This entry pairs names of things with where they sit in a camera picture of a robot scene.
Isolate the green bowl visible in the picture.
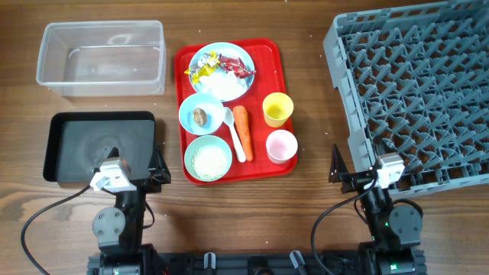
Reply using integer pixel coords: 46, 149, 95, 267
184, 135, 233, 182

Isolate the white rice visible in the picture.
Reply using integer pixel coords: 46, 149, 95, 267
191, 145, 228, 181

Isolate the pink plastic cup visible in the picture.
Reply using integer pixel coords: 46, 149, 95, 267
266, 130, 298, 164

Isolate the brown nut shell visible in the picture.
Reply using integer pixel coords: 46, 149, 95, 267
193, 108, 208, 128

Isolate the yellow plastic cup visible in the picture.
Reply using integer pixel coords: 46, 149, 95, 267
262, 92, 294, 128

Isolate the orange carrot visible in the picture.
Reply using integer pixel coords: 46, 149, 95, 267
232, 105, 254, 161

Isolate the white tissue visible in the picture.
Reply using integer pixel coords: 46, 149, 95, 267
199, 73, 248, 102

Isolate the yellow candy wrapper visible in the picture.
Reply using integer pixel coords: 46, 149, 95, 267
184, 51, 221, 85

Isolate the light blue plate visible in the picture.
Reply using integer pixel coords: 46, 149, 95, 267
184, 42, 256, 102

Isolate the red snack wrapper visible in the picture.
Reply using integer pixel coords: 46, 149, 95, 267
219, 54, 256, 79

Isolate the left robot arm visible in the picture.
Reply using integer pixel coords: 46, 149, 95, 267
86, 144, 171, 275

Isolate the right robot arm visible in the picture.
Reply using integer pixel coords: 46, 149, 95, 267
324, 146, 427, 275

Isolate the grey dishwasher rack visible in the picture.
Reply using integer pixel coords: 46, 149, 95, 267
323, 1, 488, 198

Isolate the black plastic tray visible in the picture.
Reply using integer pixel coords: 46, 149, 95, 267
43, 111, 156, 183

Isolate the light blue bowl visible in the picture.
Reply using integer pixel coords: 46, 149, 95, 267
179, 93, 224, 136

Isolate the white plastic spoon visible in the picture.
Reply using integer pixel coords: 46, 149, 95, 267
223, 107, 246, 163

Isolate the red serving tray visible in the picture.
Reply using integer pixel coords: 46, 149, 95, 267
173, 38, 298, 186

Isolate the clear plastic bin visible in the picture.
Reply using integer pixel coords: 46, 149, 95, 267
36, 20, 167, 97

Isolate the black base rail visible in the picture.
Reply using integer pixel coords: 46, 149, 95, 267
86, 250, 428, 275

